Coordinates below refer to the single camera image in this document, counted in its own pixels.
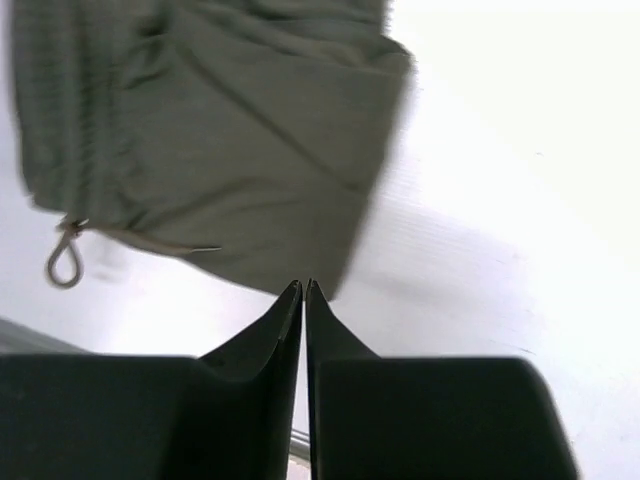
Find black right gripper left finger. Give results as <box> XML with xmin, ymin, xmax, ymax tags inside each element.
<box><xmin>1</xmin><ymin>282</ymin><xmax>302</xmax><ymax>479</ymax></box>

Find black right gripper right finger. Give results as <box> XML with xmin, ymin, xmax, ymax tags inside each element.
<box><xmin>305</xmin><ymin>281</ymin><xmax>578</xmax><ymax>479</ymax></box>

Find olive green shorts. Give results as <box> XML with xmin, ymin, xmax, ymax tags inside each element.
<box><xmin>8</xmin><ymin>1</ymin><xmax>411</xmax><ymax>297</ymax></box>

